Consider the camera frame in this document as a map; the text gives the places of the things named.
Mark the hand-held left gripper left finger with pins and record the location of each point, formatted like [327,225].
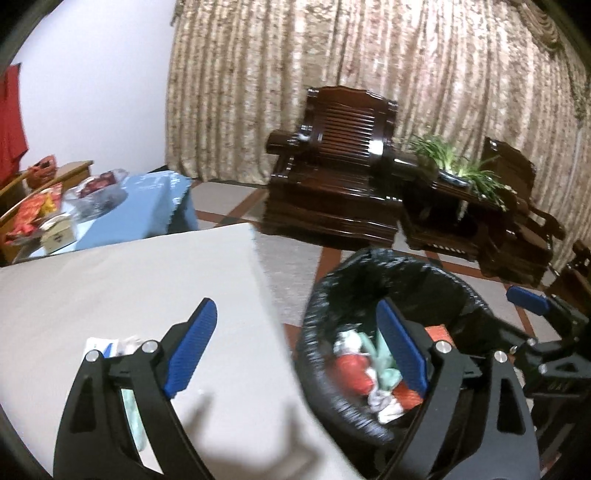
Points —
[194,350]

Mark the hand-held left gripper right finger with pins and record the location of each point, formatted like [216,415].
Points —
[401,350]

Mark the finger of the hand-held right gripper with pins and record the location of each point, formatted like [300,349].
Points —
[531,300]
[531,344]

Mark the pale green glove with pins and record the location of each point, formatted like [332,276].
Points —
[133,415]
[385,364]

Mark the orange sponge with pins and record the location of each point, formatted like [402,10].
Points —
[436,333]

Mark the red plastic bag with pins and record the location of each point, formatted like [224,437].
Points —
[353,374]

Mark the white tissue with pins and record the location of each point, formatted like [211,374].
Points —
[348,341]

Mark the white paper ball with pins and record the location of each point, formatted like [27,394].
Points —
[383,406]

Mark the bin with black liner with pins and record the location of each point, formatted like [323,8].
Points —
[351,286]

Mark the white blue packet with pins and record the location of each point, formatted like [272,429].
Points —
[99,345]

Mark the dark wooden chair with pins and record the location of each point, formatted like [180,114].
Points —
[575,277]

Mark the dark wooden armchair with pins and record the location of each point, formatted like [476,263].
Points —
[341,184]
[521,230]

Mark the grey tablecloth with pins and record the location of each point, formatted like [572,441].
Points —
[138,286]

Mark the dark wooden side table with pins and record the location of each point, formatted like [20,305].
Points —
[443,226]

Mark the green potted plant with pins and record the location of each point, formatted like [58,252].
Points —
[461,173]

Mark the blue tablecloth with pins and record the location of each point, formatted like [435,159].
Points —
[147,203]

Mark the small white box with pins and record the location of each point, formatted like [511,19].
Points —
[57,235]

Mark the clear plastic bag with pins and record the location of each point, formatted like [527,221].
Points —
[97,191]

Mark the red snack packets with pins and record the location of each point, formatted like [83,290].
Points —
[34,210]

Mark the red basket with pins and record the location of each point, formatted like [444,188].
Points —
[41,171]

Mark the red cloth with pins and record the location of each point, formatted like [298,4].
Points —
[10,124]

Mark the beige patterned curtain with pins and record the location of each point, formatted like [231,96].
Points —
[369,46]

